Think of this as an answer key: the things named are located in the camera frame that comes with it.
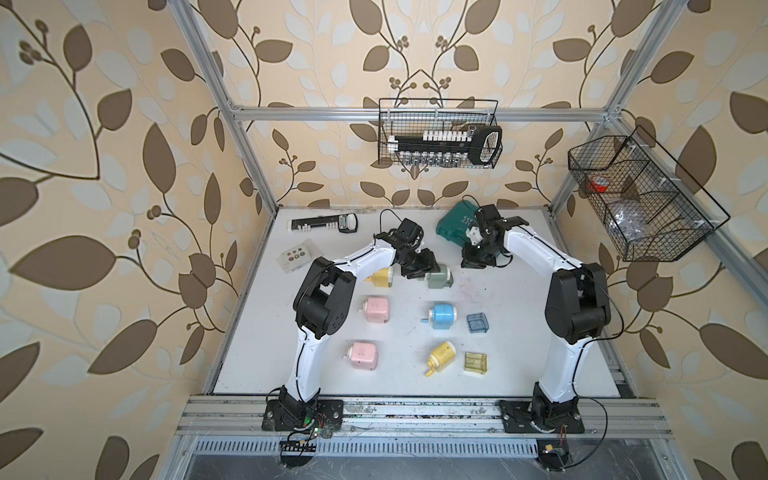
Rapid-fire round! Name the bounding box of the green pencil sharpener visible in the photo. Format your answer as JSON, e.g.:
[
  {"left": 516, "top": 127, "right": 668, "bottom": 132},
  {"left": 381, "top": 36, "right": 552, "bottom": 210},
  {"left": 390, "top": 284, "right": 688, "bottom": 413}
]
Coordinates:
[{"left": 425, "top": 264, "right": 454, "bottom": 290}]

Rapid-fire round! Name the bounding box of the yellow pencil sharpener back row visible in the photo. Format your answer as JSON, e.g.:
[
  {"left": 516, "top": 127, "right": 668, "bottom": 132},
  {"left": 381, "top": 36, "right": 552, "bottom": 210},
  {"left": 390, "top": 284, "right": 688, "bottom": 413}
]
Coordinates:
[{"left": 367, "top": 267, "right": 394, "bottom": 288}]

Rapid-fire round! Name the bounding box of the yellow pencil sharpener row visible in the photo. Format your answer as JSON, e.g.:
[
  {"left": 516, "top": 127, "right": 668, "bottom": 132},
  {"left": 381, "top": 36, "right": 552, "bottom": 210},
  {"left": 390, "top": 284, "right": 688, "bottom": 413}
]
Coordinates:
[
  {"left": 425, "top": 340, "right": 457, "bottom": 377},
  {"left": 367, "top": 267, "right": 394, "bottom": 288}
]

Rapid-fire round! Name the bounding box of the pink pencil sharpener row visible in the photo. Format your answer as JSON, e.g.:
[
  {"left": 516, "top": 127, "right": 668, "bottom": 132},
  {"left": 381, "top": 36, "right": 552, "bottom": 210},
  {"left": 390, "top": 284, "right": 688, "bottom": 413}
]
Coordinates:
[
  {"left": 359, "top": 296, "right": 391, "bottom": 324},
  {"left": 343, "top": 342, "right": 379, "bottom": 371}
]

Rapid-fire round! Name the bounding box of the blue pencil sharpener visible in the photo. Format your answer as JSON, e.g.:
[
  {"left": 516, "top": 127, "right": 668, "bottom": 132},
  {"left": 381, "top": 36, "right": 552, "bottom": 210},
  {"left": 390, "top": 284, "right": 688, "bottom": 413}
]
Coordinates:
[{"left": 421, "top": 303, "right": 458, "bottom": 330}]

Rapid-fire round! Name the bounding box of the blue clear sharpener tray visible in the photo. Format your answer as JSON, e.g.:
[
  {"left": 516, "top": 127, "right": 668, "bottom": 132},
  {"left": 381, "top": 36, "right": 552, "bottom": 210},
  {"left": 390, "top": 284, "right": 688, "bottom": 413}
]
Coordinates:
[{"left": 467, "top": 313, "right": 489, "bottom": 334}]

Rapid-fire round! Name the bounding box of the yellow pencil sharpener front row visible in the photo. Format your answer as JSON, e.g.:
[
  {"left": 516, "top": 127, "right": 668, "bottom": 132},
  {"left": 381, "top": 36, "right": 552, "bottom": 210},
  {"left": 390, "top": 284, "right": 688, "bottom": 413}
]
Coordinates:
[{"left": 425, "top": 340, "right": 457, "bottom": 377}]

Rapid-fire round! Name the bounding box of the pink pencil sharpener front row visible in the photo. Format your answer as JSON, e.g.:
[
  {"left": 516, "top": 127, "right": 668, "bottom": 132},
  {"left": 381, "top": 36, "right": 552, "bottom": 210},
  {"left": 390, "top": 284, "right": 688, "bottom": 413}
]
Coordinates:
[{"left": 343, "top": 342, "right": 379, "bottom": 371}]

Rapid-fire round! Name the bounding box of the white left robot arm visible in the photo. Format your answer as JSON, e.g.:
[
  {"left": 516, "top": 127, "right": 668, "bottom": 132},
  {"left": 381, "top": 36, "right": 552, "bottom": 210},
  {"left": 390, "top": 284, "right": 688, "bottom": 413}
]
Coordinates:
[{"left": 283, "top": 218, "right": 439, "bottom": 403}]

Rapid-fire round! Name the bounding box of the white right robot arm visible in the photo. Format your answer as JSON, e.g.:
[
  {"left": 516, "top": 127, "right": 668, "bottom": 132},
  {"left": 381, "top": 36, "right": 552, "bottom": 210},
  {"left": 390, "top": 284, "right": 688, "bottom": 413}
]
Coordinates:
[{"left": 461, "top": 205, "right": 611, "bottom": 406}]

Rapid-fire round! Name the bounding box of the yellow clear tray front row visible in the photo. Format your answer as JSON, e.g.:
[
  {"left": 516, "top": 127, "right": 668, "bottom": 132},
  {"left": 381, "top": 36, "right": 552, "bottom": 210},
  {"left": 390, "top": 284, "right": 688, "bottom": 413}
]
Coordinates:
[{"left": 464, "top": 352, "right": 488, "bottom": 376}]

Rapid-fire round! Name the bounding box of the green plastic tool case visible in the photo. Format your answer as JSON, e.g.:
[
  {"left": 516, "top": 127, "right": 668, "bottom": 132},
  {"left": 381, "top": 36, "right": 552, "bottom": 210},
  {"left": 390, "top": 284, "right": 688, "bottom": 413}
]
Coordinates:
[{"left": 436, "top": 200, "right": 478, "bottom": 247}]

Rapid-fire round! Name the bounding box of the clear bag of coins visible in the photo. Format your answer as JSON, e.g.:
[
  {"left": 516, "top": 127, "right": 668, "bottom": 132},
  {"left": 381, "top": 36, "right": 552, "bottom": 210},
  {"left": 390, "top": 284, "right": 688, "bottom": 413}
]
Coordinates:
[{"left": 276, "top": 239, "right": 322, "bottom": 273}]

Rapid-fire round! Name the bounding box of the clear plastic bag in basket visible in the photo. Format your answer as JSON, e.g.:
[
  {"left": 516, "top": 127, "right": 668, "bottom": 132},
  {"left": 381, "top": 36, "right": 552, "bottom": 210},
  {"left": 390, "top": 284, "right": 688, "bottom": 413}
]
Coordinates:
[{"left": 607, "top": 199, "right": 651, "bottom": 243}]

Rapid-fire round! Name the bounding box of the right circuit board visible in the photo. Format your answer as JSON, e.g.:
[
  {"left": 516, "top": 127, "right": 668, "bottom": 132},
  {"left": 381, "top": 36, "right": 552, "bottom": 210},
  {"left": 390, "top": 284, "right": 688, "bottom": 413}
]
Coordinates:
[{"left": 536, "top": 442, "right": 570, "bottom": 472}]

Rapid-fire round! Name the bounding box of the circuit board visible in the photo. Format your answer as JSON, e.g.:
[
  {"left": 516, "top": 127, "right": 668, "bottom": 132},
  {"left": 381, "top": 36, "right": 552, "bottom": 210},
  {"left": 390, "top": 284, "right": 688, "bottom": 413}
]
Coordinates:
[
  {"left": 536, "top": 442, "right": 570, "bottom": 472},
  {"left": 279, "top": 440, "right": 317, "bottom": 469}
]

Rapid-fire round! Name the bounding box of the left circuit board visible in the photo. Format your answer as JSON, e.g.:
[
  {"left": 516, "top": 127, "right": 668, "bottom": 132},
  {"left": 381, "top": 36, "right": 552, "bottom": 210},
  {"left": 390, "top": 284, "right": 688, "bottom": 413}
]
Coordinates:
[{"left": 279, "top": 440, "right": 317, "bottom": 469}]

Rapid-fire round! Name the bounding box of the black socket rail in basket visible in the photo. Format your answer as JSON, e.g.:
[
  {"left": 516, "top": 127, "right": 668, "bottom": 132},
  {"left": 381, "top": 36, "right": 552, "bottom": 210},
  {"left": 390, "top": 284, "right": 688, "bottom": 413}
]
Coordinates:
[{"left": 384, "top": 125, "right": 503, "bottom": 169}]

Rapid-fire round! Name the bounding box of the black wire basket back wall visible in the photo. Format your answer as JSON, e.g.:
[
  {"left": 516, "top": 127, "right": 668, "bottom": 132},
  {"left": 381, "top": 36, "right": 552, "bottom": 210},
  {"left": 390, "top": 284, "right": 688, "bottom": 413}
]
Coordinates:
[{"left": 377, "top": 97, "right": 503, "bottom": 170}]

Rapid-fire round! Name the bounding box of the black wire basket wall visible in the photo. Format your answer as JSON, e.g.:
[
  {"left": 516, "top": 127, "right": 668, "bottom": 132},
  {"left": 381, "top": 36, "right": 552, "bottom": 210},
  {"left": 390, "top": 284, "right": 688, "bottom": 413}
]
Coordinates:
[
  {"left": 377, "top": 97, "right": 503, "bottom": 170},
  {"left": 568, "top": 125, "right": 731, "bottom": 262}
]

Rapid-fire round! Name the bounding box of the black wire basket right wall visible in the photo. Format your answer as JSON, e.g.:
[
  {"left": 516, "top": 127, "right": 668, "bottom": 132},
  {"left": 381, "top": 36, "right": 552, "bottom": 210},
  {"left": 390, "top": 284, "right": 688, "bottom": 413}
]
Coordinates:
[{"left": 568, "top": 125, "right": 731, "bottom": 262}]

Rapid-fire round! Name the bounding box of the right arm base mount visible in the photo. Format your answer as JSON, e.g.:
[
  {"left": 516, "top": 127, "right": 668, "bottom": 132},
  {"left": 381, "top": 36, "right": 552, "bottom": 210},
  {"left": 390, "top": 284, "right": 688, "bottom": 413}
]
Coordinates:
[{"left": 497, "top": 382, "right": 585, "bottom": 434}]

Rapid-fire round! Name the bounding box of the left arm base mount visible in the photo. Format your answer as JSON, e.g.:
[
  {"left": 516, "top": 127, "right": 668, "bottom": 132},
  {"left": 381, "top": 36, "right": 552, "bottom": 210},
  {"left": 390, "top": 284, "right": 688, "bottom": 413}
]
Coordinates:
[{"left": 262, "top": 387, "right": 344, "bottom": 437}]

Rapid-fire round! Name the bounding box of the aluminium front rail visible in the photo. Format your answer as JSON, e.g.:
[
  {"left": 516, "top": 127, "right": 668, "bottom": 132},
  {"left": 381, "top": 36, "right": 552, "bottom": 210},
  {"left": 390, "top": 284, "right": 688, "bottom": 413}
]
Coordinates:
[{"left": 177, "top": 395, "right": 673, "bottom": 440}]

